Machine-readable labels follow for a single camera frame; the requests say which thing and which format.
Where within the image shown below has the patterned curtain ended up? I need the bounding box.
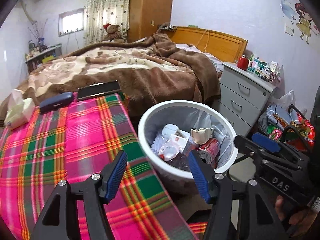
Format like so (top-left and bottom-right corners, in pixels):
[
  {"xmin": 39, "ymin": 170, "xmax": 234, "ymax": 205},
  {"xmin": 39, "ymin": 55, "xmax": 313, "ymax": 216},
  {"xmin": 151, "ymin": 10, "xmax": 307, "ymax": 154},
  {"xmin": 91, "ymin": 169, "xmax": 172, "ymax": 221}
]
[{"xmin": 84, "ymin": 0, "xmax": 130, "ymax": 46}]

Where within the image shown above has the red mug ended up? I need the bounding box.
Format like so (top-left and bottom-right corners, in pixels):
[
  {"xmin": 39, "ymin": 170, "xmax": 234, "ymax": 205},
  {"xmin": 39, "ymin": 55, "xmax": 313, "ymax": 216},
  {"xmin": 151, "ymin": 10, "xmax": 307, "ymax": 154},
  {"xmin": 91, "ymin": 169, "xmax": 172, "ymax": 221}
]
[{"xmin": 237, "ymin": 54, "xmax": 249, "ymax": 71}]

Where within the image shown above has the colourful bag on floor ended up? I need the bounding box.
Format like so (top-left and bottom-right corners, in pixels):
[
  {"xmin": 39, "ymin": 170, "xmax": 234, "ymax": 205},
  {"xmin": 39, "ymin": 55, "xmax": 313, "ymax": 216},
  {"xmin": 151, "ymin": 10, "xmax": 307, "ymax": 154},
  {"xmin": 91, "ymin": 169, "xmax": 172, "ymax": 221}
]
[{"xmin": 258, "ymin": 104, "xmax": 315, "ymax": 153}]

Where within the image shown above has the small window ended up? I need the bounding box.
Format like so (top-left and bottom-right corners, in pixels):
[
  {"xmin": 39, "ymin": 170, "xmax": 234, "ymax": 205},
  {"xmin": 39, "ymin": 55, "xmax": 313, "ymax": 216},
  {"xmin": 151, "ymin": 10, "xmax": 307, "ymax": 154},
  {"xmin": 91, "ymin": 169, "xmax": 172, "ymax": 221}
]
[{"xmin": 58, "ymin": 8, "xmax": 85, "ymax": 37}]

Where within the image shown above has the red white milk carton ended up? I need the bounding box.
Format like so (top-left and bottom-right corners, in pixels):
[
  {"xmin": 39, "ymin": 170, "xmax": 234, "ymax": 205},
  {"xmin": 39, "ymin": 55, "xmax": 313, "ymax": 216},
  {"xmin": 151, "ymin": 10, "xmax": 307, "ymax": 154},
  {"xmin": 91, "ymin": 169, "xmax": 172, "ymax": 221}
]
[{"xmin": 170, "ymin": 131, "xmax": 197, "ymax": 154}]

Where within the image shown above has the white trash bin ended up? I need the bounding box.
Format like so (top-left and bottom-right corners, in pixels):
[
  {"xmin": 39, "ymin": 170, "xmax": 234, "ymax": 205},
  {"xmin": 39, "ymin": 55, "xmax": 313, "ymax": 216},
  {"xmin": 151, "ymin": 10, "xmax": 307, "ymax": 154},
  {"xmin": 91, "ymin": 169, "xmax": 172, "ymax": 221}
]
[{"xmin": 138, "ymin": 100, "xmax": 238, "ymax": 185}]

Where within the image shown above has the soft tissue pack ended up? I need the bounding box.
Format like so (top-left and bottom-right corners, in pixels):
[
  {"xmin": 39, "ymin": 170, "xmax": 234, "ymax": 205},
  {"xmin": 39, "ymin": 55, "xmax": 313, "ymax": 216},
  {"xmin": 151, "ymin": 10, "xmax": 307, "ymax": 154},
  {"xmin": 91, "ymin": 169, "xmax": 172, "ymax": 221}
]
[{"xmin": 4, "ymin": 89, "xmax": 35, "ymax": 130}]

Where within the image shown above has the wooden headboard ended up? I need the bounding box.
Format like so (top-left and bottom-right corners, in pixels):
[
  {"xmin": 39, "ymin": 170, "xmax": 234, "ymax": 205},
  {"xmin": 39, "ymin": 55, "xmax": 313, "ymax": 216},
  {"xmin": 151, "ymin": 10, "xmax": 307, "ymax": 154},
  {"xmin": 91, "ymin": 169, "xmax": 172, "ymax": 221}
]
[{"xmin": 162, "ymin": 27, "xmax": 248, "ymax": 62}]

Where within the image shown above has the red drink can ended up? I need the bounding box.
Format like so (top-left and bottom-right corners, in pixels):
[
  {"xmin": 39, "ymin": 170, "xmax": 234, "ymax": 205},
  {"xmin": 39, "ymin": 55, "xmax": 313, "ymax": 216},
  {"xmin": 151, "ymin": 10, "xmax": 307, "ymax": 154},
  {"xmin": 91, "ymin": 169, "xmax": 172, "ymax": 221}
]
[{"xmin": 197, "ymin": 138, "xmax": 221, "ymax": 169}]

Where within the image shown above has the brown beige fleece blanket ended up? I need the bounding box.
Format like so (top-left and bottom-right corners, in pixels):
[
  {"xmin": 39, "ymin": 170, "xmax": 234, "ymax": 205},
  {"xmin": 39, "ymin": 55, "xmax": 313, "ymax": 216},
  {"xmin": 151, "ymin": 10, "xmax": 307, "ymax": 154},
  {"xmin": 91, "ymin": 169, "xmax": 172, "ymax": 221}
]
[{"xmin": 0, "ymin": 32, "xmax": 222, "ymax": 120}]

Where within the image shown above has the brown teddy bear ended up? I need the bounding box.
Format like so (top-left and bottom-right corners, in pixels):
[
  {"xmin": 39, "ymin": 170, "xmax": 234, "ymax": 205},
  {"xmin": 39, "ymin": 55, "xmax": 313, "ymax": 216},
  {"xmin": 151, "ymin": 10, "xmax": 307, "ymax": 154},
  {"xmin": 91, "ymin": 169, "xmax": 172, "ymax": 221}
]
[{"xmin": 103, "ymin": 23, "xmax": 125, "ymax": 43}]

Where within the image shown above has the wooden wardrobe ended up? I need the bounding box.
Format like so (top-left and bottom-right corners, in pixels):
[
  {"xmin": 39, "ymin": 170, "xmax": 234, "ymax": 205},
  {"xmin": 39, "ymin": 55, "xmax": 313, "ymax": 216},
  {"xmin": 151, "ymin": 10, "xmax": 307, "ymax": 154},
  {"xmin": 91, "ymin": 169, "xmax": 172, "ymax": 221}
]
[{"xmin": 127, "ymin": 0, "xmax": 172, "ymax": 42}]

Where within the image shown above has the white paper cup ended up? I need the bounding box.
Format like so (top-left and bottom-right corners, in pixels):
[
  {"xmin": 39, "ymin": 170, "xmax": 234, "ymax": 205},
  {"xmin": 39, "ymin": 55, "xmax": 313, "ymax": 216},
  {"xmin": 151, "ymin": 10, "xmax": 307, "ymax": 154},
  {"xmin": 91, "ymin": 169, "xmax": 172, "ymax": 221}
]
[{"xmin": 190, "ymin": 128, "xmax": 214, "ymax": 145}]

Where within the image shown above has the white bottle in bin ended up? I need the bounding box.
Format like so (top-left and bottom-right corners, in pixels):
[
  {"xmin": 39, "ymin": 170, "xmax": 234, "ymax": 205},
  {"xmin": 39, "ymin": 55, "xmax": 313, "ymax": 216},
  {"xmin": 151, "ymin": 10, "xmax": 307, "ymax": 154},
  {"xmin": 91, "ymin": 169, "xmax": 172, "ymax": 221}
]
[{"xmin": 162, "ymin": 124, "xmax": 184, "ymax": 138}]

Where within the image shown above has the black smartphone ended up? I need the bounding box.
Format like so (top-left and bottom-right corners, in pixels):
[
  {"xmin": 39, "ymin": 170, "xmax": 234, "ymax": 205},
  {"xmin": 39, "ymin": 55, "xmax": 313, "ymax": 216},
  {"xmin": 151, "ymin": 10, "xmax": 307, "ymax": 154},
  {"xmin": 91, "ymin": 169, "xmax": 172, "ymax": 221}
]
[{"xmin": 77, "ymin": 80, "xmax": 121, "ymax": 101}]

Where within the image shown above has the dark blue glasses case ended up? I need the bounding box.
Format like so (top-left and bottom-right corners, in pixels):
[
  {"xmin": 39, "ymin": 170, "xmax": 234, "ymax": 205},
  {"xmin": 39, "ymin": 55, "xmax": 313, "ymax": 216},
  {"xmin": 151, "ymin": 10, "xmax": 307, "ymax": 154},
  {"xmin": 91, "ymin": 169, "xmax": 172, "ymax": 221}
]
[{"xmin": 39, "ymin": 92, "xmax": 74, "ymax": 114}]

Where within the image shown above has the pink plaid bed sheet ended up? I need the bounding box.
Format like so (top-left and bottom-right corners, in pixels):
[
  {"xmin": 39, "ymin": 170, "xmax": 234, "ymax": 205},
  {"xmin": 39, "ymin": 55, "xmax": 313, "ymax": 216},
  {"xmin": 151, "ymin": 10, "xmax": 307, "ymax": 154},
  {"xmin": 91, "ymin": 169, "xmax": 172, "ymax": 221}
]
[{"xmin": 1, "ymin": 95, "xmax": 196, "ymax": 239}]

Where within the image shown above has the grey bedside drawer cabinet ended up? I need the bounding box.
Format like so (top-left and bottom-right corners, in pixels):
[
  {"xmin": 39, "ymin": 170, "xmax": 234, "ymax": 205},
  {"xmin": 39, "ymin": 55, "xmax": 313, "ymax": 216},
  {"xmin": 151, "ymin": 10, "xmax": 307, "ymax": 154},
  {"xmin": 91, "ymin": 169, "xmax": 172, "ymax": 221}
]
[{"xmin": 213, "ymin": 62, "xmax": 276, "ymax": 136}]

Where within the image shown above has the cluttered wall shelf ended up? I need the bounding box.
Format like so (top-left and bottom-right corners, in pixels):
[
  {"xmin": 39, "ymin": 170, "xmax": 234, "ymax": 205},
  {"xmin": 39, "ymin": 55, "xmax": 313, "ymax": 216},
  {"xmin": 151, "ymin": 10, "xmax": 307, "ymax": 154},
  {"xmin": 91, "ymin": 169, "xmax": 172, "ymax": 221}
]
[{"xmin": 25, "ymin": 43, "xmax": 62, "ymax": 74}]

